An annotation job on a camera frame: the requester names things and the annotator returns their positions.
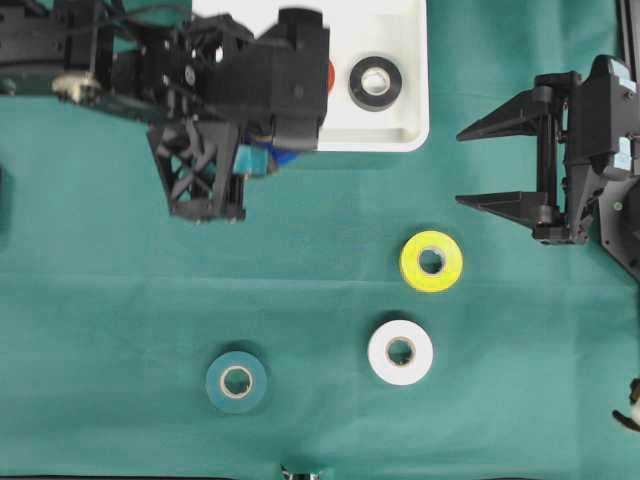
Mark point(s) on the blue tape roll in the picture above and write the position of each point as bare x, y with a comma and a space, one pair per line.
280, 157

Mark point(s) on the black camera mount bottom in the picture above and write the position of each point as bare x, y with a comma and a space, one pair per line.
292, 474

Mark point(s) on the white plastic case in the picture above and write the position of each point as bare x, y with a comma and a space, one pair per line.
396, 30

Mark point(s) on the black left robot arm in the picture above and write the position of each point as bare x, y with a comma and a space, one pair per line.
101, 56

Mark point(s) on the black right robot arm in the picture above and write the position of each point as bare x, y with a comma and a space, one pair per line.
617, 209

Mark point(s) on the teal tape roll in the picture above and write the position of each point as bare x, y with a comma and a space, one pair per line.
236, 382

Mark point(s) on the orange tape roll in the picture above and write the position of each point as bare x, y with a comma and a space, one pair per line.
330, 77

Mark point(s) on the white tape roll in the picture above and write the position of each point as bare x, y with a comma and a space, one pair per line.
400, 352

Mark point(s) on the black tape roll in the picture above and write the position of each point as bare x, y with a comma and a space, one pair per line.
375, 83

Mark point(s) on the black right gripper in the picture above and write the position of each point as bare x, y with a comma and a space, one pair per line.
583, 145

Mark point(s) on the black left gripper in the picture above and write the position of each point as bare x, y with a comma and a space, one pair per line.
162, 83

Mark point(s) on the yellow tape roll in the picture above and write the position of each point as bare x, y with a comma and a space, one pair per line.
431, 261

